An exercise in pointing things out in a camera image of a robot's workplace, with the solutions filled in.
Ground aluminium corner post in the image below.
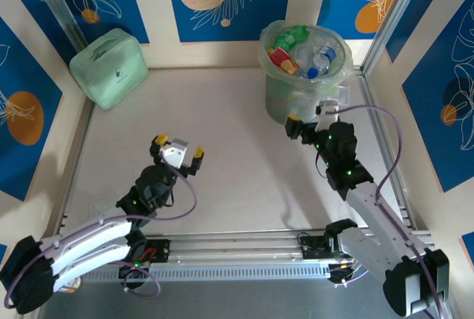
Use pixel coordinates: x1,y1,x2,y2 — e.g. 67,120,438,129
361,0,434,75
25,0,92,52

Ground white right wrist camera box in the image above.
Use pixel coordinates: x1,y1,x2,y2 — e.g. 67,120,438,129
316,98,340,133

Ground aluminium table side rail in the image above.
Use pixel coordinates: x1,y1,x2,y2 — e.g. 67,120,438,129
54,98,96,239
357,74,414,229

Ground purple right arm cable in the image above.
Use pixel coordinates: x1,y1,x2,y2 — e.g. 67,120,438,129
333,104,451,316

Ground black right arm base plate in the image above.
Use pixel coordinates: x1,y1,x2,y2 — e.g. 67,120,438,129
298,235,336,261

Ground clear bottle round blue logo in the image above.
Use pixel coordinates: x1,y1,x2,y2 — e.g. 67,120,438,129
306,45,337,78

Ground orange lid pill bottle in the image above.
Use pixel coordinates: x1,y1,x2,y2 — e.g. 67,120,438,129
59,277,82,295

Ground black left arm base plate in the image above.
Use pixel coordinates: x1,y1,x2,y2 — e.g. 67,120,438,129
125,239,172,265

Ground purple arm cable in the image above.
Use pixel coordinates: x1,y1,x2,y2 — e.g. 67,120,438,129
333,104,451,316
3,167,199,309

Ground aluminium mounting rail frame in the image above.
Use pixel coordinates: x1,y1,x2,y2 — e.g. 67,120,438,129
31,228,441,271

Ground orange juice bottle red label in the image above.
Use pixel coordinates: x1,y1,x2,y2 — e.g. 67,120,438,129
268,47,300,75

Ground grey slotted cable duct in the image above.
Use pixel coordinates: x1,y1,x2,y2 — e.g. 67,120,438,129
79,261,334,283

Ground green bottle with lime label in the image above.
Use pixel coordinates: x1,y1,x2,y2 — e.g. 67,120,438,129
273,25,311,50

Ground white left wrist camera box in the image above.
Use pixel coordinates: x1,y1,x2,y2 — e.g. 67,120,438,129
158,138,189,169

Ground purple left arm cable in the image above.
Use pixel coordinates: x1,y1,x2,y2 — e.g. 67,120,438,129
3,167,199,309

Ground black controller board with wires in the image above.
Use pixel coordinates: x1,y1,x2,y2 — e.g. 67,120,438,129
117,262,152,283
327,259,371,286

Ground mint green zip pouch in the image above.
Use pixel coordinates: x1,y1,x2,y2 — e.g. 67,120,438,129
69,27,150,111

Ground bin with green liner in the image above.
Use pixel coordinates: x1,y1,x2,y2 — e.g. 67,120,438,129
258,19,356,127

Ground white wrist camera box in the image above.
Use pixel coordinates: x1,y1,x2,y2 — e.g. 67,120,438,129
158,138,189,169
316,98,340,133

